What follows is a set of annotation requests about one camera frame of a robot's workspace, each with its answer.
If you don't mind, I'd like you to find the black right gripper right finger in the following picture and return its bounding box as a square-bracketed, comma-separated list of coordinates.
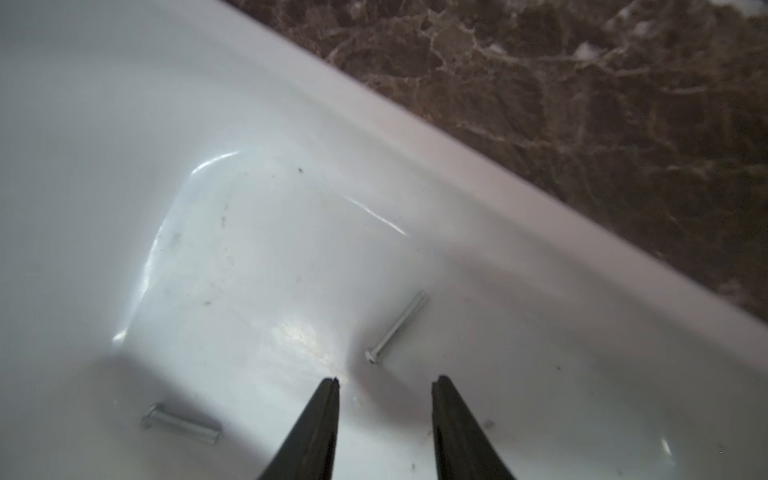
[431, 375, 516, 480]

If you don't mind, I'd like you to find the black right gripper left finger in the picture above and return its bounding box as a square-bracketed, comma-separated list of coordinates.
[258, 378, 340, 480]

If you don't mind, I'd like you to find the silver screw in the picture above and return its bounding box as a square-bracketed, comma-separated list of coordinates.
[365, 291, 430, 365]

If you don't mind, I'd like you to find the white plastic storage tray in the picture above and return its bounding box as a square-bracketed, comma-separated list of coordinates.
[1, 1, 767, 479]

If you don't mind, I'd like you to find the silver screw lying apart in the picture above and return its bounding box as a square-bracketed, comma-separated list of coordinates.
[140, 403, 222, 445]

